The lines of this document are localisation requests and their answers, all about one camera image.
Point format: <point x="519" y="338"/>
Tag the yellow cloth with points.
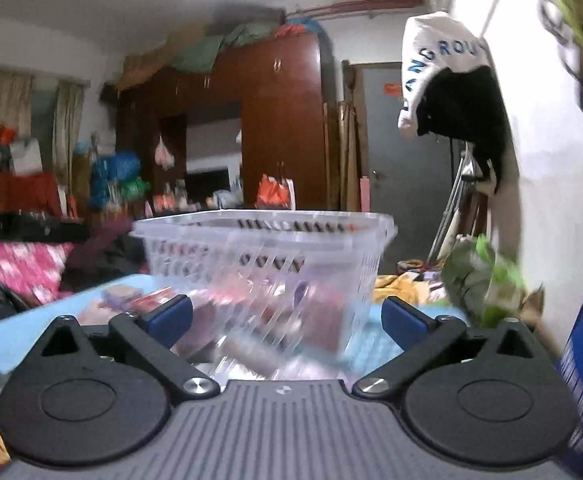
<point x="396" y="287"/>

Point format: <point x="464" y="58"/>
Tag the red ceiling pipe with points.
<point x="366" y="6"/>

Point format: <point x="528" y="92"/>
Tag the blue plastic bag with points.
<point x="114" y="175"/>

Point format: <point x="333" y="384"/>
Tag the beige curtain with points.
<point x="66" y="120"/>

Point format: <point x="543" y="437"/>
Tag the red cloth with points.
<point x="24" y="192"/>

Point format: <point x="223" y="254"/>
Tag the purple snack packet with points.
<point x="119" y="296"/>

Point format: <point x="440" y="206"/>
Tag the metal folding rack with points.
<point x="459" y="200"/>

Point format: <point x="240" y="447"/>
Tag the green cloth bundle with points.
<point x="206" y="47"/>

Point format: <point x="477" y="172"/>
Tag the white cloth with blue letters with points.
<point x="424" y="60"/>

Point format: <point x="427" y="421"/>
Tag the grey door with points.
<point x="406" y="160"/>

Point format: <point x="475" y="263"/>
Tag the green plastic bag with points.
<point x="486" y="280"/>

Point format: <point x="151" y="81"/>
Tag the orange plastic bag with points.
<point x="274" y="191"/>

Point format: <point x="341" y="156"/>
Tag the wooden sticks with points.
<point x="347" y="155"/>

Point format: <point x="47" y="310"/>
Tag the pink printed blanket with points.
<point x="26" y="267"/>

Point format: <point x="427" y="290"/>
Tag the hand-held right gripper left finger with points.
<point x="171" y="316"/>

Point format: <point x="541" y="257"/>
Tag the clear plastic basket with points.
<point x="271" y="260"/>

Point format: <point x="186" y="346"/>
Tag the brown wooden wardrobe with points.
<point x="276" y="125"/>

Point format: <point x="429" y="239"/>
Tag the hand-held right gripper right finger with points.
<point x="402" y="321"/>

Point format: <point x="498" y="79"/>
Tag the pink hanging plastic bag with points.
<point x="164" y="155"/>

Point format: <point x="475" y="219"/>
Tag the red snack packet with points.
<point x="151" y="301"/>

